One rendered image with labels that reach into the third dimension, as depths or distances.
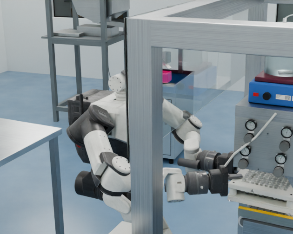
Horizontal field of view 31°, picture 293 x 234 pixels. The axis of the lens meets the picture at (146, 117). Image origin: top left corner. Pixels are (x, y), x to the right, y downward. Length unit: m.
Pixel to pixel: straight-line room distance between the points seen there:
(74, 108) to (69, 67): 5.96
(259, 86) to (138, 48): 0.74
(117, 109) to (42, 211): 2.12
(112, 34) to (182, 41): 4.59
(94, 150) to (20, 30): 6.73
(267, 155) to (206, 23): 0.84
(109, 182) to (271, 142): 0.57
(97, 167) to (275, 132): 0.62
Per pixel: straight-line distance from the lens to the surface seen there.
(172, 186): 1.95
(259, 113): 1.78
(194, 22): 1.09
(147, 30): 1.13
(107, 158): 1.80
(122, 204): 2.26
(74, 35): 5.74
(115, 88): 2.11
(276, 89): 1.80
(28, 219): 3.99
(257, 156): 1.84
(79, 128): 1.99
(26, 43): 8.47
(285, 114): 1.76
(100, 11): 5.46
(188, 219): 3.88
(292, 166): 1.82
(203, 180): 1.95
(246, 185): 1.96
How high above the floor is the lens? 1.90
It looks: 18 degrees down
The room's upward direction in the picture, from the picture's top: 1 degrees counter-clockwise
